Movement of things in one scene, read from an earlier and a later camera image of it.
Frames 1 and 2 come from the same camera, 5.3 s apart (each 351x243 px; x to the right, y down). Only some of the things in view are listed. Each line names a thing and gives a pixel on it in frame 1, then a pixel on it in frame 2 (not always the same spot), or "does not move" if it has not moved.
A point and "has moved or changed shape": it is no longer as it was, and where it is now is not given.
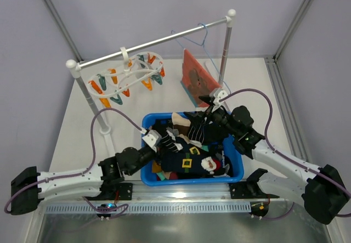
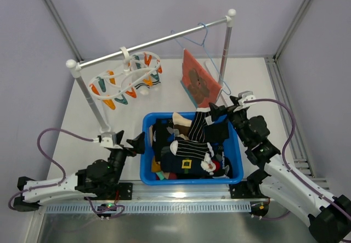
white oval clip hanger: [144, 67] has moved or changed shape
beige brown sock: [182, 124] does not move
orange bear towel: [197, 80] does not move
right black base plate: [249, 189] does not move
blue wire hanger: [203, 45] does not move
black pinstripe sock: [169, 143] → [196, 150]
